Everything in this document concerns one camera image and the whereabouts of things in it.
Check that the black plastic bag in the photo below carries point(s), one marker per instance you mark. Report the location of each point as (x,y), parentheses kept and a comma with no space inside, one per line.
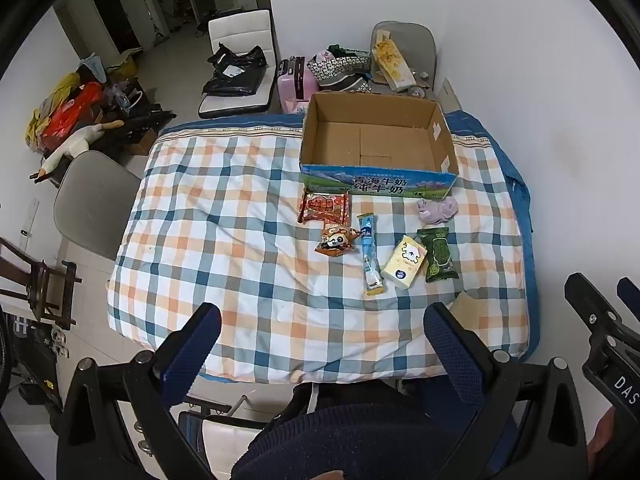
(232,82)
(242,56)

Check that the black white patterned bag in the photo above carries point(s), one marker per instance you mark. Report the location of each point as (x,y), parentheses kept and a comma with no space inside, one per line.
(340,67)

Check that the white goose plush toy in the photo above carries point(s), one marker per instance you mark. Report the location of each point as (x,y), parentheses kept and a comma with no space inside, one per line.
(75,142)

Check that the red plastic bag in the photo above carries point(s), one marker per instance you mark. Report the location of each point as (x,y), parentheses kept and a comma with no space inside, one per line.
(67,112)

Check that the yellow cloth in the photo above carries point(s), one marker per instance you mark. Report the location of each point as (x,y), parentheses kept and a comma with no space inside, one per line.
(45,110)

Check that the panda print snack packet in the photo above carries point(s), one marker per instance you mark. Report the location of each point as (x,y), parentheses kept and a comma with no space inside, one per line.
(337,239)

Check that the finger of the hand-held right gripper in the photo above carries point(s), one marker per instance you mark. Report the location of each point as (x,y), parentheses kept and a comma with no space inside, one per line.
(592,310)
(631,294)

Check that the long blue tube packet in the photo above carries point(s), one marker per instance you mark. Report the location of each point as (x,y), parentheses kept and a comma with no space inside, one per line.
(369,250)

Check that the yellow tissue pack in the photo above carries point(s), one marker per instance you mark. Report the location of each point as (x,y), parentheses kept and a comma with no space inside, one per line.
(404,261)

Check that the red snack packet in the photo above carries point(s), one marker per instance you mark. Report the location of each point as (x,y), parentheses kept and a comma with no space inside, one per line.
(324,207)

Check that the yellow printed packet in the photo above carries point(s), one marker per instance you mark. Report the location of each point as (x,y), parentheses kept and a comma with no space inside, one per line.
(392,65)

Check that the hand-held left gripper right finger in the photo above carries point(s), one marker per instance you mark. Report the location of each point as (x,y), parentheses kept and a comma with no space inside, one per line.
(450,347)

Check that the person's right hand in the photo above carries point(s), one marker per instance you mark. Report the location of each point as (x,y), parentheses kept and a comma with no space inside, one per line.
(604,440)

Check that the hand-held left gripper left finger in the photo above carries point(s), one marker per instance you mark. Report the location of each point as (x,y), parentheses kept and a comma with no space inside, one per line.
(192,347)

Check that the green snack packet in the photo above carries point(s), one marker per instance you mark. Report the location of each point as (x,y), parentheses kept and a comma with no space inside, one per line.
(437,255)

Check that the purple scrunchie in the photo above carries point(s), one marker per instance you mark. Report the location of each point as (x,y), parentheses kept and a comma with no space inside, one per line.
(436,210)

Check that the grey round-back chair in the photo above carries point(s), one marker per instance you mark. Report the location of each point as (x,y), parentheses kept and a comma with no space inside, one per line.
(420,45)

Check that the pile of black bags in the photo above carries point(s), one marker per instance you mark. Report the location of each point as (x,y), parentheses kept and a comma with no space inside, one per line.
(135,117)

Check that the dark knit sweater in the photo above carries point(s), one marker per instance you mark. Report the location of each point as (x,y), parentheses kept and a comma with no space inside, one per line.
(350,435)

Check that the open cardboard box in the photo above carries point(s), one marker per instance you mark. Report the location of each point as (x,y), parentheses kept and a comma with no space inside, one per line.
(380,140)

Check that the plaid blanket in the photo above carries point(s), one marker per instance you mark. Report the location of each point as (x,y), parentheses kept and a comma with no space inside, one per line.
(225,240)

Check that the black equipment case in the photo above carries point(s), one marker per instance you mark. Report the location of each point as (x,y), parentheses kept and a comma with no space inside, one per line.
(30,355)

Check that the dark wooden chair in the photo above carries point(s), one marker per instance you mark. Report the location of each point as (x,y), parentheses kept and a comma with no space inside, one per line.
(40,280)

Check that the pink suitcase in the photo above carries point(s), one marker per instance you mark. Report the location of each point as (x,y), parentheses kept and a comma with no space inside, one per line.
(295,80)

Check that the white cushioned chair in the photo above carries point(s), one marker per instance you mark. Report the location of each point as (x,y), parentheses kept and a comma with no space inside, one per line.
(240,27)

